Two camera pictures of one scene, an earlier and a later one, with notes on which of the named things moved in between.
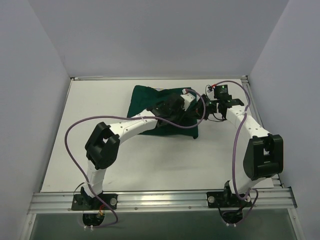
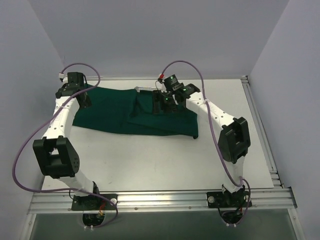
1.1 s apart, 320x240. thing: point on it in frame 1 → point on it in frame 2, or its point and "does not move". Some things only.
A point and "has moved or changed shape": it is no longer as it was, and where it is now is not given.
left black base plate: x=82 y=202 does not move
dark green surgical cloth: x=142 y=97 has moved or changed shape
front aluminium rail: x=262 y=198 does not move
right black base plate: x=223 y=199 does not move
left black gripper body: x=186 y=113 → x=83 y=99
